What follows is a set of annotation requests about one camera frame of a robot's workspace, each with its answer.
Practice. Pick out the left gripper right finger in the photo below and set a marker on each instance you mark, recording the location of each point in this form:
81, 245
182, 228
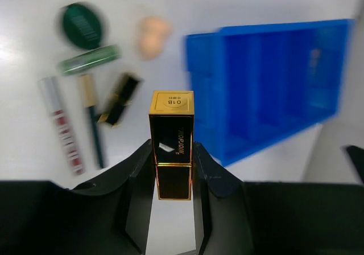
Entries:
237, 217

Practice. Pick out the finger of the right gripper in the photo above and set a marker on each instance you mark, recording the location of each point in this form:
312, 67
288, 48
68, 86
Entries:
356, 156

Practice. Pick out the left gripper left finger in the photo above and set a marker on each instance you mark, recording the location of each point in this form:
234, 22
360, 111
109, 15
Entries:
108, 214

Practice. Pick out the black gold lipstick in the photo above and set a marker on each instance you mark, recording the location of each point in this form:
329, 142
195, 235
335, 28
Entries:
171, 118
120, 98

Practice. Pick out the beige makeup sponge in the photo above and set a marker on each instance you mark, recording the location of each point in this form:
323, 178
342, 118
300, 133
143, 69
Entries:
152, 35

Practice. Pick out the blue plastic divided bin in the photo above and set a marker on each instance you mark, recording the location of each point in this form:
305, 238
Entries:
256, 85

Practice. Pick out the green gold mascara pen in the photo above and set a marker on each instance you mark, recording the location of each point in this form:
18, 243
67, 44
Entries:
89, 100

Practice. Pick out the red lip gloss tube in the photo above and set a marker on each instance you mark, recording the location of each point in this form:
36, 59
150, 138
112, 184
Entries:
56, 107

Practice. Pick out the green clear lipstick tube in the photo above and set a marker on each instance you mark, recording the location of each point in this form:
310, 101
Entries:
88, 60

